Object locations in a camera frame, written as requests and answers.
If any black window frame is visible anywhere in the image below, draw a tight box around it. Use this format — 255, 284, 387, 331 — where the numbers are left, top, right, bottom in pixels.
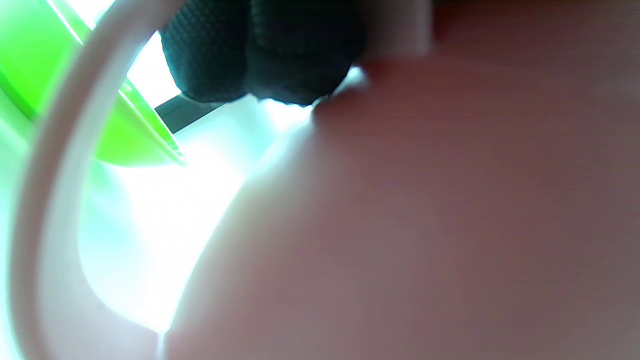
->
154, 94, 222, 134

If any pink plastic salad bowl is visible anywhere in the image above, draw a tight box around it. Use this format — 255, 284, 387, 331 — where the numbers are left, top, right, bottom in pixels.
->
7, 0, 640, 360

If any small green plastic bowl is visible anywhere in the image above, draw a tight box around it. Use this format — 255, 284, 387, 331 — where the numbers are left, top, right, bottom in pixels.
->
0, 0, 188, 167

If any person's left hand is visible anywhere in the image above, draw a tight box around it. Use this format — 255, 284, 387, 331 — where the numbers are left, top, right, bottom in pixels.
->
160, 0, 367, 107

